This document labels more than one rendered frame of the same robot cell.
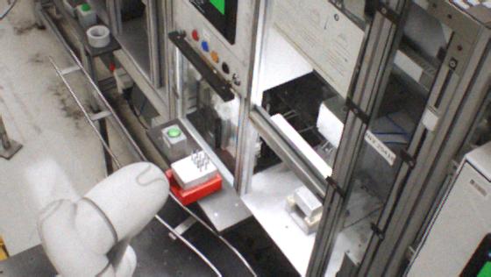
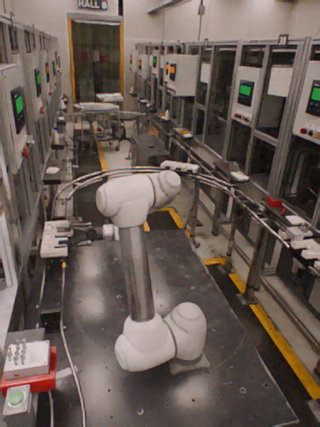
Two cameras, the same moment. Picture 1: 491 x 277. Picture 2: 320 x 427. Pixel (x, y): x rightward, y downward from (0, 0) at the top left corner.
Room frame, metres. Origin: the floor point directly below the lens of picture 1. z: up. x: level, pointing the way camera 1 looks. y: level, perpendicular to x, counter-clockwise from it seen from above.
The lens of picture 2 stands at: (1.78, 0.83, 1.90)
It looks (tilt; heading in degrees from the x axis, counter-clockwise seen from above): 27 degrees down; 203
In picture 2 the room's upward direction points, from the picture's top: 3 degrees clockwise
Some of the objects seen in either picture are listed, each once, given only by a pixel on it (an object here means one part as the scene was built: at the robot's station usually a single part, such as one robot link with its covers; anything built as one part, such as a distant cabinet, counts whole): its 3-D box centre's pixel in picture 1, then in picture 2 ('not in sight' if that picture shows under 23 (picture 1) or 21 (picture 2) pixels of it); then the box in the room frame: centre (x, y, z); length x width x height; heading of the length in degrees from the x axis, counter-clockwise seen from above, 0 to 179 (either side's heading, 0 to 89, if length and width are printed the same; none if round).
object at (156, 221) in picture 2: not in sight; (162, 225); (-1.40, -0.48, 0.01); 1.00 x 0.55 x 0.01; 38
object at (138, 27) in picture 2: not in sight; (206, 63); (-7.84, -2.10, 1.65); 4.64 x 0.08 x 3.30; 128
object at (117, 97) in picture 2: not in sight; (111, 114); (-5.01, -3.46, 0.48); 0.84 x 0.58 x 0.97; 46
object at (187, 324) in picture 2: not in sight; (186, 328); (0.79, 0.55, 0.85); 0.18 x 0.16 x 0.22; 143
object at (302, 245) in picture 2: not in sight; (307, 252); (-0.13, 1.01, 0.84); 0.37 x 0.14 x 0.10; 38
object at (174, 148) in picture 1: (176, 143); (16, 412); (1.42, 0.26, 0.97); 0.08 x 0.08 x 0.12; 38
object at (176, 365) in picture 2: not in sight; (183, 346); (0.77, 0.55, 0.71); 0.22 x 0.18 x 0.06; 38
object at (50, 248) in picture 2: not in sight; (56, 240); (0.49, -0.40, 0.84); 0.36 x 0.14 x 0.10; 38
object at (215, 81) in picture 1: (201, 61); not in sight; (1.42, 0.18, 1.37); 0.36 x 0.04 x 0.04; 38
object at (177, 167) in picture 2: not in sight; (179, 168); (-1.17, -0.24, 0.84); 0.37 x 0.14 x 0.10; 96
